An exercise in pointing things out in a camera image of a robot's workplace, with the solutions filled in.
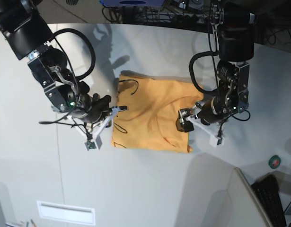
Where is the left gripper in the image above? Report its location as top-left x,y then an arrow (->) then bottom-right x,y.
176,97 -> 230,132

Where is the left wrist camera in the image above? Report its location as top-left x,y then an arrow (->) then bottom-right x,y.
209,136 -> 225,148

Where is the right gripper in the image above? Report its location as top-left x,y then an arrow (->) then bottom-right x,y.
66,93 -> 128,140

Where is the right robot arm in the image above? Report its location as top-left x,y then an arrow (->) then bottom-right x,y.
0,0 -> 127,145

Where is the black keyboard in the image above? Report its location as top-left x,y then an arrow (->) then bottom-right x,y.
251,175 -> 287,227

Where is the black power strip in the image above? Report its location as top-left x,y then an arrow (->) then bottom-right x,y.
172,14 -> 208,26

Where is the green tape roll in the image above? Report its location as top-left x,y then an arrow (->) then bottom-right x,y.
268,155 -> 281,169

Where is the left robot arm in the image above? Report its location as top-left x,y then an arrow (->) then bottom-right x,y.
176,0 -> 257,139

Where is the white partition board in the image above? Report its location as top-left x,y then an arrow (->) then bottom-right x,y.
227,168 -> 272,227

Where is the orange t-shirt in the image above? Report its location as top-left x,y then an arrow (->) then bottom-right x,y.
111,74 -> 203,153

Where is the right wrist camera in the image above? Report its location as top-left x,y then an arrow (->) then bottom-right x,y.
84,138 -> 102,151

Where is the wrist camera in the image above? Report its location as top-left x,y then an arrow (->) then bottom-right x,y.
84,138 -> 102,151
209,136 -> 225,148

